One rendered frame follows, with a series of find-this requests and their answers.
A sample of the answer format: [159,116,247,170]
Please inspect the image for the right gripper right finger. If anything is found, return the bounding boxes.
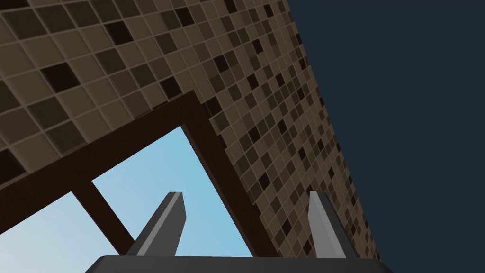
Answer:
[307,191,359,260]

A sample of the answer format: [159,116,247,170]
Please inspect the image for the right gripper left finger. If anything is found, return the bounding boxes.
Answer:
[126,191,187,257]

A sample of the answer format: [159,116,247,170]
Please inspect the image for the dark brown framed window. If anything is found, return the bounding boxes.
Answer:
[0,90,281,258]

